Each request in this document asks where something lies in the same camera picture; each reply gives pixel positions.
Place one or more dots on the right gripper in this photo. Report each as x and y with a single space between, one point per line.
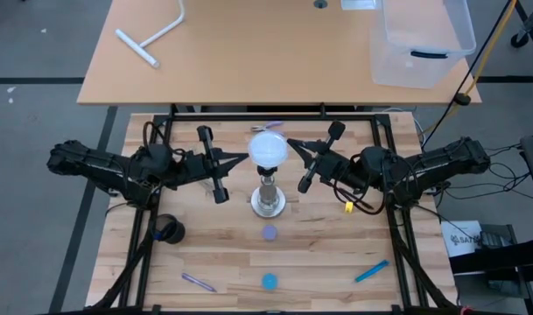
336 166

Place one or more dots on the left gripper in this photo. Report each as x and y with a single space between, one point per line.
194 168

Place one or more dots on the white lightbulb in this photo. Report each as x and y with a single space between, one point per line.
268 149

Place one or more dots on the silver lamp stand black socket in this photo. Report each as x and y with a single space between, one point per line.
268 201

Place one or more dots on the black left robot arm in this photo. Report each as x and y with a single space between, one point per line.
100 168

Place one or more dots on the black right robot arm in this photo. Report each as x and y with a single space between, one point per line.
432 168

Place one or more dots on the purple pliers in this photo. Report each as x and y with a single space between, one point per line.
266 128

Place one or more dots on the black thin stick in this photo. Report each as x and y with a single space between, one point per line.
367 205

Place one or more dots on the purple candle jar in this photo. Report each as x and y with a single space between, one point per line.
270 233

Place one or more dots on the black cylinder cup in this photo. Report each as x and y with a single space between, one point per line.
170 229

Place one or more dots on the tan wooden desk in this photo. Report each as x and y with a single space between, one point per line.
248 52

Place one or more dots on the purple pen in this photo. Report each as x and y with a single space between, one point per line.
199 282

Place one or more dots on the blue candle glass jar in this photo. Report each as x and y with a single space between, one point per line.
269 281

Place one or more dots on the blue pen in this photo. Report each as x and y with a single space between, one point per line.
372 271

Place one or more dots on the white pipe stand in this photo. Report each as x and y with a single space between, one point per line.
137 48

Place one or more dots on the grey desk grommet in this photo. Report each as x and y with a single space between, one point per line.
320 3

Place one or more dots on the clear plastic bin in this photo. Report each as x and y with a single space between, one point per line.
423 26

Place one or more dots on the white printed box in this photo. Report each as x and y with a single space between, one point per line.
460 238

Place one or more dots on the dark grey box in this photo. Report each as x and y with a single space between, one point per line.
498 236

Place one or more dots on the black beam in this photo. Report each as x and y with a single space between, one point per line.
498 260

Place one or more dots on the black caster leg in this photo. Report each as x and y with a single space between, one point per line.
521 40

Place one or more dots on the black aluminium frame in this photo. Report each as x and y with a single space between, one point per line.
270 117

